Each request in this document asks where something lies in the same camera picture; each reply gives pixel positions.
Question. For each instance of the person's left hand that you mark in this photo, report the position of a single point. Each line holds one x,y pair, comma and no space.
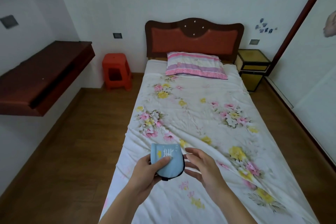
144,174

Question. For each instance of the person's right hand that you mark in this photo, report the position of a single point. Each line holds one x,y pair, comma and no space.
207,171

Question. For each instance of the person's right middle finger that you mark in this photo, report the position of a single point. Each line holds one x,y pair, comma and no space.
195,151

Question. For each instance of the person's right thumb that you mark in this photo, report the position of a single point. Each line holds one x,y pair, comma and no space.
193,174

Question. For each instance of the person's left thumb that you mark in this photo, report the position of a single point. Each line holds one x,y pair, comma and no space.
160,162

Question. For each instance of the person's right forearm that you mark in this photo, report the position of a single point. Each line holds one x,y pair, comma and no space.
232,208

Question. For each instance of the person's left forearm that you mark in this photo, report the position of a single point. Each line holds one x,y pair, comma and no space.
120,206

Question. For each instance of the white floral bed sheet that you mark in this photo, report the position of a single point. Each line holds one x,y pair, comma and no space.
199,139

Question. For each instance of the pink striped pillow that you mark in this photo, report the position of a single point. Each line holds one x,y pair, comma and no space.
195,65

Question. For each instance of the yellow bedside cabinet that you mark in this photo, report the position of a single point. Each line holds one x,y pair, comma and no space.
252,69

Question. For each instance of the red plastic stool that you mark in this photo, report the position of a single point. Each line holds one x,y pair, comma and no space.
116,71

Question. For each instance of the dark wooden red headboard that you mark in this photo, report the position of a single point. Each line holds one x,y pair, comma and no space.
194,38

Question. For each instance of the white sliding wardrobe door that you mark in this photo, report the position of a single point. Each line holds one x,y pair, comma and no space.
307,74

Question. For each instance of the grey wall socket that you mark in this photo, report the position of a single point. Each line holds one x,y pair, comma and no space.
254,42
117,35

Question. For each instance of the blue butterfly wall sticker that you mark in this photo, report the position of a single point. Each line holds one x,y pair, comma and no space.
265,27

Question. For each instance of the dark wooden wall shelf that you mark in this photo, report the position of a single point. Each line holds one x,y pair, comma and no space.
39,76

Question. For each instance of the dark wooden wardrobe frame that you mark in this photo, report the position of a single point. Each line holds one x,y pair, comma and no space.
299,21

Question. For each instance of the grey wall switch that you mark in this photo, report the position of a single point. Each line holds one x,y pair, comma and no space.
9,21

